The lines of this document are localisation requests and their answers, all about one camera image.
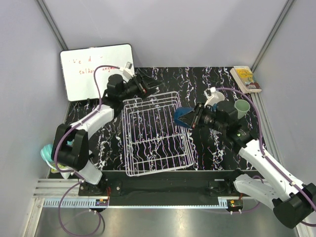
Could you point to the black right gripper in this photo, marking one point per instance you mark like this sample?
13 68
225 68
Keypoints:
189 117

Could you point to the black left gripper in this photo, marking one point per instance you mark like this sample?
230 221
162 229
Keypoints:
147 85

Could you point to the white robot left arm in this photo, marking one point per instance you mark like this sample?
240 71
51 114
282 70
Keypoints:
71 142

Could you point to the white dry-erase board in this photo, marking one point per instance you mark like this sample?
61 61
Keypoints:
86 71

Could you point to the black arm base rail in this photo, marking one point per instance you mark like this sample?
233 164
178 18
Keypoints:
173 189

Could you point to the dark blue ceramic mug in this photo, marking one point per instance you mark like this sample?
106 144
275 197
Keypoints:
183 116

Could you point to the white slotted cable duct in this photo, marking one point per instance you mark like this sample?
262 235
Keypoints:
76 203

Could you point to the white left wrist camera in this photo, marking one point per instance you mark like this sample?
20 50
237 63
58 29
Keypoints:
128 70

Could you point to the white wire dish rack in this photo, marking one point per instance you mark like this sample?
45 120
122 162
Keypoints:
152 141

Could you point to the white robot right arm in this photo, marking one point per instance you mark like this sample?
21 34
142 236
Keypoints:
290 199

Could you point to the yellow paperback book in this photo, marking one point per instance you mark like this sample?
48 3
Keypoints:
245 79

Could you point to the pale green cup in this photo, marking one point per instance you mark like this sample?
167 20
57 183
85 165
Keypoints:
242 107

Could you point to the teal headphones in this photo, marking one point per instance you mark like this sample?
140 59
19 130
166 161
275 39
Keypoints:
45 153

